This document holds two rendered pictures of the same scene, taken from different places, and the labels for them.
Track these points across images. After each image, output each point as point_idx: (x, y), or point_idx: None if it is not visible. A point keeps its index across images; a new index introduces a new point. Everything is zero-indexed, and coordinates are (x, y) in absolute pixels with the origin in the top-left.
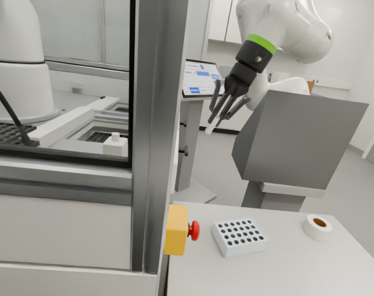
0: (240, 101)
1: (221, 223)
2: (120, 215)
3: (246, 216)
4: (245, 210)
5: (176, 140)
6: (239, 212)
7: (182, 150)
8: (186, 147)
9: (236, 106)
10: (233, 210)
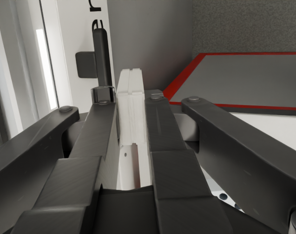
0: (266, 207)
1: (214, 193)
2: None
3: (291, 146)
4: None
5: (54, 38)
6: (279, 136)
7: (89, 77)
8: (98, 52)
9: (231, 183)
10: (266, 130)
